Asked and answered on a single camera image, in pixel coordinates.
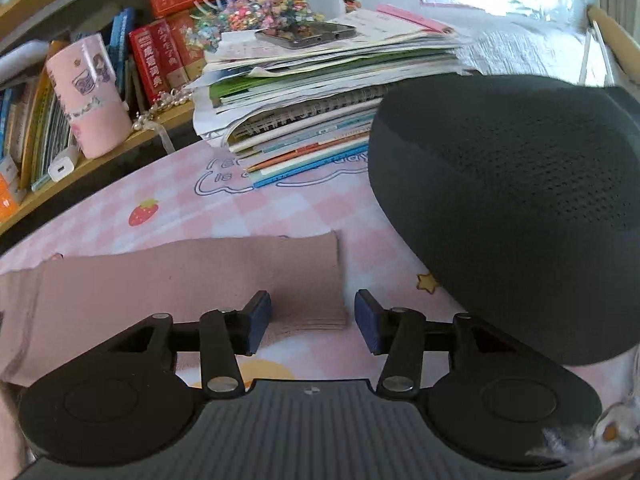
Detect purple and mauve sweater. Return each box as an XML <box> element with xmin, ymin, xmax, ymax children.
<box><xmin>1</xmin><ymin>232</ymin><xmax>347</xmax><ymax>386</ymax></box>

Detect white USB charger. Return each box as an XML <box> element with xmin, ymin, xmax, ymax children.
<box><xmin>48</xmin><ymin>144</ymin><xmax>80</xmax><ymax>182</ymax></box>

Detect row of colourful books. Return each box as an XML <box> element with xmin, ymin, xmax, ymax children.
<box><xmin>1</xmin><ymin>8</ymin><xmax>136</xmax><ymax>191</ymax></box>

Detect lower orange white box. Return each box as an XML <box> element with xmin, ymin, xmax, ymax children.
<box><xmin>0</xmin><ymin>178</ymin><xmax>24</xmax><ymax>222</ymax></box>

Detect pink cylindrical cup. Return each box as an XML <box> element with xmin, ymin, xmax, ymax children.
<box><xmin>46</xmin><ymin>34</ymin><xmax>132</xmax><ymax>159</ymax></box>

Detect stack of books and notebooks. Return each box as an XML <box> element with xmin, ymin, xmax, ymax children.
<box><xmin>191</xmin><ymin>8</ymin><xmax>472</xmax><ymax>188</ymax></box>

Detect red dictionaries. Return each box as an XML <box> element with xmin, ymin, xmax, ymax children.
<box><xmin>128</xmin><ymin>0</ymin><xmax>240</xmax><ymax>103</ymax></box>

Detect pink cartoon table mat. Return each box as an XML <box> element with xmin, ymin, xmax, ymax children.
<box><xmin>1</xmin><ymin>142</ymin><xmax>459</xmax><ymax>380</ymax></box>

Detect pearl bead string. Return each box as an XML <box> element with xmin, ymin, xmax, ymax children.
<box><xmin>131</xmin><ymin>86</ymin><xmax>194</xmax><ymax>134</ymax></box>

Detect colourful star flower bouquet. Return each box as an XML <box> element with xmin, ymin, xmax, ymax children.
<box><xmin>183</xmin><ymin>0</ymin><xmax>324</xmax><ymax>52</ymax></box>

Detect wooden white bookshelf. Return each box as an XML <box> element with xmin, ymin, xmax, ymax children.
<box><xmin>1</xmin><ymin>0</ymin><xmax>220</xmax><ymax>248</ymax></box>

